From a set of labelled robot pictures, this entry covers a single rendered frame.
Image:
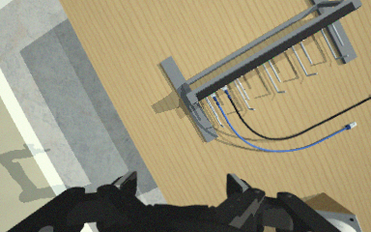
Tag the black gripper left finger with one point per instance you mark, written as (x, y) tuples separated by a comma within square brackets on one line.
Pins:
[(68, 211)]

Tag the white cable plug with dark blue boot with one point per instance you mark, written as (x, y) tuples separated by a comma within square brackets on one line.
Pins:
[(353, 124)]

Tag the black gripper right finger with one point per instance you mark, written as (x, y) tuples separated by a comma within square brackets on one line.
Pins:
[(286, 212)]

